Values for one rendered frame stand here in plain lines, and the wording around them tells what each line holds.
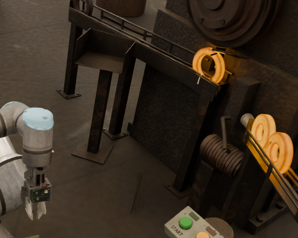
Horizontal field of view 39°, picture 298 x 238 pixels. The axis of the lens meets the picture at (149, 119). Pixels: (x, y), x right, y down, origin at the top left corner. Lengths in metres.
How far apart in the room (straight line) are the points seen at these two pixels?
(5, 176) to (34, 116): 0.38
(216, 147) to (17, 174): 0.88
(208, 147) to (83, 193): 0.73
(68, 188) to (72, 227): 0.27
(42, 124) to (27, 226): 0.91
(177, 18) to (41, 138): 1.26
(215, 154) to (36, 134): 0.93
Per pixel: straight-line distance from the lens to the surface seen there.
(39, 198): 1.39
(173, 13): 2.40
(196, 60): 2.16
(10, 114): 1.40
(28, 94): 3.09
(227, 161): 1.93
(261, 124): 1.79
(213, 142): 1.98
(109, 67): 2.23
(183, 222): 1.39
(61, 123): 2.80
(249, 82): 1.97
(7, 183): 1.60
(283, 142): 1.62
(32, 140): 1.32
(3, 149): 1.67
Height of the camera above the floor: 1.55
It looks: 31 degrees down
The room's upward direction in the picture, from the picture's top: 14 degrees clockwise
